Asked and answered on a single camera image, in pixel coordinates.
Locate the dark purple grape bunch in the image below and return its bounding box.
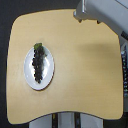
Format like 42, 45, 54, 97
32, 43, 46, 83

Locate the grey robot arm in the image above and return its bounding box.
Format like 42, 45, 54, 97
73, 0, 128, 38

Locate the white round plate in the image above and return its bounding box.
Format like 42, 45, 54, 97
24, 46, 55, 90

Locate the white table base frame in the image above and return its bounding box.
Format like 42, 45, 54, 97
29, 112, 103, 128

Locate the black ribbed cable conduit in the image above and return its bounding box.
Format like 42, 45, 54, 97
120, 44, 128, 100

